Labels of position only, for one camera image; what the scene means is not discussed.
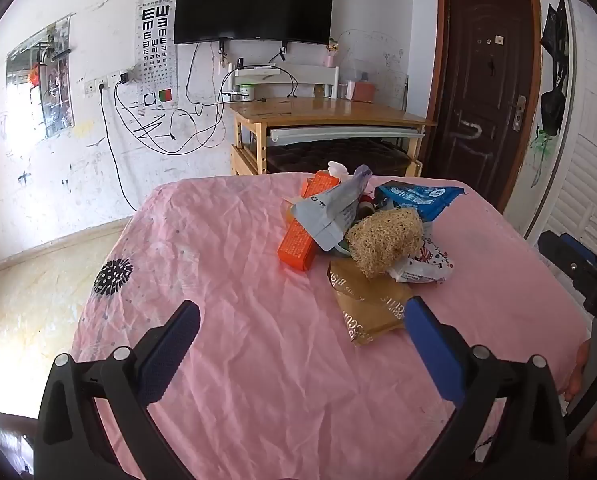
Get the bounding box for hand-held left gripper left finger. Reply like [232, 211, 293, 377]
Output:
[33, 300, 202, 480]

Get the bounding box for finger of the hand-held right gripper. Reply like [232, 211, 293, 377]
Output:
[537, 231, 597, 286]

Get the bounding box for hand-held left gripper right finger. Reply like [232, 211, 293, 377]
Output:
[403, 296, 569, 480]

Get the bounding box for brown biscuit packet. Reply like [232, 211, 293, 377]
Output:
[327, 257, 415, 347]

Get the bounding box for blue wrapper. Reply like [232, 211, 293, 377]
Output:
[375, 180, 467, 223]

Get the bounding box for orange box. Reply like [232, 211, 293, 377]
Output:
[277, 170, 340, 273]

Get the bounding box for person's right hand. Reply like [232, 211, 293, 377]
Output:
[565, 339, 597, 457]

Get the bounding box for pink tablecloth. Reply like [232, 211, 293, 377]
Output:
[71, 172, 594, 480]

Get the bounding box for white printed wrapper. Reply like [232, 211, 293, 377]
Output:
[386, 222, 454, 286]

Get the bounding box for white louvered door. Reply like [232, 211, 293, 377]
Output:
[523, 0, 597, 281]

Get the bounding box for loofah sponge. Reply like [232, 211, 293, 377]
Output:
[345, 207, 425, 279]

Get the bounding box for black hanging bag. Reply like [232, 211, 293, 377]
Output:
[539, 87, 569, 137]
[539, 0, 572, 86]

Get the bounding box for grey tube with white cap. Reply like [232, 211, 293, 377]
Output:
[291, 165, 374, 253]

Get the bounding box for brown door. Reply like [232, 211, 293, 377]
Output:
[426, 0, 542, 213]

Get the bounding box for white keyboard tray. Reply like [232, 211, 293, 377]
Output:
[270, 125, 424, 146]

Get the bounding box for pink box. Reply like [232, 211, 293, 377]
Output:
[353, 81, 378, 104]

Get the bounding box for wooden desk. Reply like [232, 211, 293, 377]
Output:
[227, 97, 438, 178]

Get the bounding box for eye chart poster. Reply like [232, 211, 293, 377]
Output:
[137, 0, 175, 111]

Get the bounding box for white router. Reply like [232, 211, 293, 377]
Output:
[234, 64, 282, 80]

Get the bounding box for metal door handle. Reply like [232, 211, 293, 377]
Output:
[511, 94, 527, 133]

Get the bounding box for black cable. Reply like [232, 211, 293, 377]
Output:
[98, 87, 140, 212]
[113, 42, 229, 156]

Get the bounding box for wall poster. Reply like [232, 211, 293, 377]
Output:
[41, 52, 75, 140]

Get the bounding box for white wall outlets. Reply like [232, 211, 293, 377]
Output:
[83, 74, 120, 97]

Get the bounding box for black wall television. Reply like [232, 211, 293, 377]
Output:
[173, 0, 335, 47]

